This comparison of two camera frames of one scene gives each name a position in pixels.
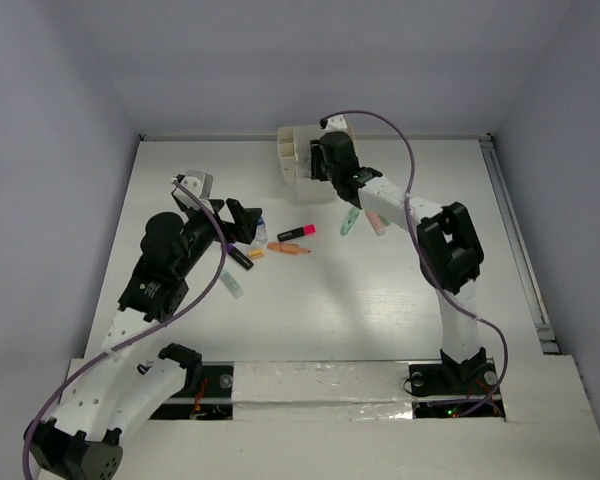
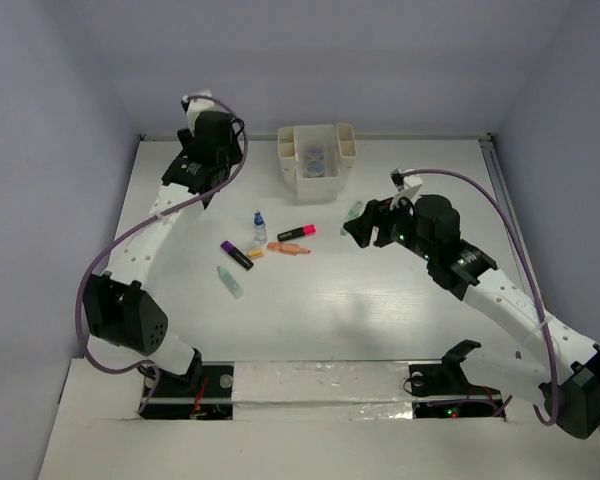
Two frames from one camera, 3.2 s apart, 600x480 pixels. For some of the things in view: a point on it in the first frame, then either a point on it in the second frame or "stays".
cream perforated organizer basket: [294, 143] stays
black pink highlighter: [298, 232] stays
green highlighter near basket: [349, 222] stays
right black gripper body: [329, 171] → [397, 225]
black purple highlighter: [239, 257] stays
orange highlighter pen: [292, 249] stays
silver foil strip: [313, 391] stays
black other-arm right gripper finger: [316, 159] → [361, 227]
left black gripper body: [203, 231] → [232, 154]
